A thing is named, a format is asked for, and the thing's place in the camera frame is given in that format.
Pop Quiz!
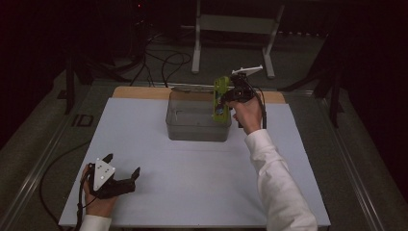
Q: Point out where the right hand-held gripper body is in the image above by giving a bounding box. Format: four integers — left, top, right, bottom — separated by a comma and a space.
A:
229, 64, 264, 104

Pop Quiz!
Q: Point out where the green toy phone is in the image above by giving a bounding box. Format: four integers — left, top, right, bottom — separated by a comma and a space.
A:
213, 75, 232, 123

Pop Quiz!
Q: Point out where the black rectangular floor frame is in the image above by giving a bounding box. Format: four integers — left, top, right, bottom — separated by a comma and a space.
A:
71, 114, 95, 128

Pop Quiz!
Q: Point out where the black tripod stand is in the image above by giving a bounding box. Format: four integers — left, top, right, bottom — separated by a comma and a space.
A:
278, 32, 345, 129

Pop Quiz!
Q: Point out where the person's left hand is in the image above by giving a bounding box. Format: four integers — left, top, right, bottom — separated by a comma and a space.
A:
82, 164, 118, 218

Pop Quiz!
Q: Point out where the person's right hand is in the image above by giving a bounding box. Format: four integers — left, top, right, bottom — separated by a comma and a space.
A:
228, 95, 264, 135

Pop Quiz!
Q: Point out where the tangle of black floor cables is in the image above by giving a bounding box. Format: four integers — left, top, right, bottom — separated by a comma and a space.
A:
128, 32, 192, 89

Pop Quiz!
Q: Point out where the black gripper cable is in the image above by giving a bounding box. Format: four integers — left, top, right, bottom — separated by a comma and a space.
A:
74, 163, 95, 231
246, 78, 268, 130

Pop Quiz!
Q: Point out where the clear plastic box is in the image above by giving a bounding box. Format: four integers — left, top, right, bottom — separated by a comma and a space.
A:
166, 85, 233, 142

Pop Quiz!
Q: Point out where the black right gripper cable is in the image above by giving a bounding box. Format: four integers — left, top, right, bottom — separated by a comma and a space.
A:
246, 78, 268, 130

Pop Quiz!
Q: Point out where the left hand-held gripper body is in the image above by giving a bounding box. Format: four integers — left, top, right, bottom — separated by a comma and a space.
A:
88, 158, 137, 200

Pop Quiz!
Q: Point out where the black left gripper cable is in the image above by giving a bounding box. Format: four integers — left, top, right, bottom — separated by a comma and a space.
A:
74, 163, 95, 231

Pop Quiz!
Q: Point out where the black cable on floor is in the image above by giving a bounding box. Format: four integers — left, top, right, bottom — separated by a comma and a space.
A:
38, 140, 91, 225

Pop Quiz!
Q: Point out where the white metal stand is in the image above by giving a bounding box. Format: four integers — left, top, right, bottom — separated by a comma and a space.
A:
191, 0, 286, 80

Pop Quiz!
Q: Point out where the white table sheet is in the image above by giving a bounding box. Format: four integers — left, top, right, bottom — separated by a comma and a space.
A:
59, 97, 332, 229

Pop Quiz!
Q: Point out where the black stand leg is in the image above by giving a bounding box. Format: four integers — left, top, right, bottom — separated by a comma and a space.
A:
64, 57, 77, 116

